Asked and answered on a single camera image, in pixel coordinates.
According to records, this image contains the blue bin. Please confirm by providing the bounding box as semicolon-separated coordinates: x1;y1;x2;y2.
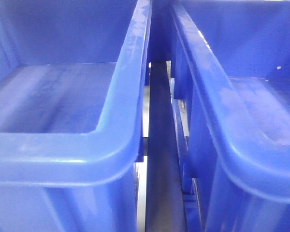
0;0;152;232
171;0;290;232

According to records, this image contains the blue bin front left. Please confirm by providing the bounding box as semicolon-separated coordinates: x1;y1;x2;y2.
0;0;152;232

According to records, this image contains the blue bin front right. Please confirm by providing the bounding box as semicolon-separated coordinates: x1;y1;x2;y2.
171;0;290;232

